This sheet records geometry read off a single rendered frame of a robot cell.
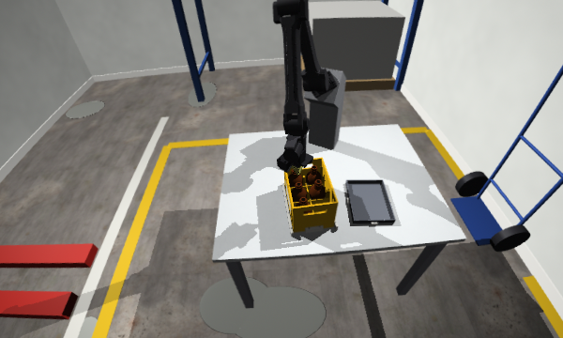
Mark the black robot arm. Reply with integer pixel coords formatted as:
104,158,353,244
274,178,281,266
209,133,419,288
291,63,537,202
273,0,337,173

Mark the yellow crate with cross dividers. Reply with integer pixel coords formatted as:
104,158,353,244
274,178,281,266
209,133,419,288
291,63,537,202
284,158,339,233

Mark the brown glass bottle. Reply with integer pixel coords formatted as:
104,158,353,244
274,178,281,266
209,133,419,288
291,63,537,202
306,165,321,186

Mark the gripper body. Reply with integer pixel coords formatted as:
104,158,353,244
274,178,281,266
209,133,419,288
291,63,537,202
293,153,313,168

